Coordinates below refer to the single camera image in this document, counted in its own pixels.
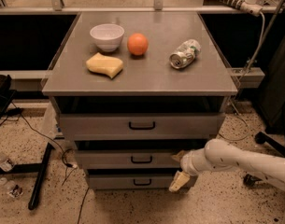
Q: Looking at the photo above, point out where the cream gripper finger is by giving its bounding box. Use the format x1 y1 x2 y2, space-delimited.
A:
171 150 186 162
169 171 190 192

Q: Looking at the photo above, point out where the small plastic cup litter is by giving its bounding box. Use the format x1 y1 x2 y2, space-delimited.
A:
0 177 23 198

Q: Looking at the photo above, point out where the grey bottom drawer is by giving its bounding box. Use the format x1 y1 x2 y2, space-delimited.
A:
86 174 174 190

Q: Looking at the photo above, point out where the white power strip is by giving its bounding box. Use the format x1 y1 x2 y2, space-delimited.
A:
218 0 263 17

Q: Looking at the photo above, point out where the black floor cable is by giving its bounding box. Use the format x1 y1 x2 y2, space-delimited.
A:
0 101 90 224

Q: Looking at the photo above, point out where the white ceramic bowl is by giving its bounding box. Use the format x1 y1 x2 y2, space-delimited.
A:
90 23 124 52

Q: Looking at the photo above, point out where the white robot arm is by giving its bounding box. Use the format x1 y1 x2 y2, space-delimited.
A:
169 139 285 224

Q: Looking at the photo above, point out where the grey top drawer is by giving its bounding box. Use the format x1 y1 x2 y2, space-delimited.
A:
59 113 225 141

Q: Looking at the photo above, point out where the black office chair base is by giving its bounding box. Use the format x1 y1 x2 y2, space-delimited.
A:
243 131 285 188

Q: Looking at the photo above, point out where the grey drawer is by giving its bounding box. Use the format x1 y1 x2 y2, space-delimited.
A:
86 174 174 190
59 113 225 141
75 149 179 169

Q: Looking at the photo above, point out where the yellow sponge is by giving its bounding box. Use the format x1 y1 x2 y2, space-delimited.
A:
86 53 123 79

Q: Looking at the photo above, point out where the white power cable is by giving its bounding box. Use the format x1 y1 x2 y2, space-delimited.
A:
218 12 266 142

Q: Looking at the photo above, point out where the orange fruit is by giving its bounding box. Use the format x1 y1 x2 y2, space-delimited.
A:
127 33 149 56

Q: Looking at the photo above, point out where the grey drawer cabinet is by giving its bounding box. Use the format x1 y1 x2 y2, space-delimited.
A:
43 11 236 178

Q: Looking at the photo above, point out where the clear plastic bottle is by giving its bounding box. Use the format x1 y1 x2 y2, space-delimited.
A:
0 152 14 172

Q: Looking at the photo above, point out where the black stand base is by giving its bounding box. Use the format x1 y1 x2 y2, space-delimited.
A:
0 142 54 211

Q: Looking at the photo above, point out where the crushed aluminium soda can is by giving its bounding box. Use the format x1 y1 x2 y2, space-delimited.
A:
169 39 201 69

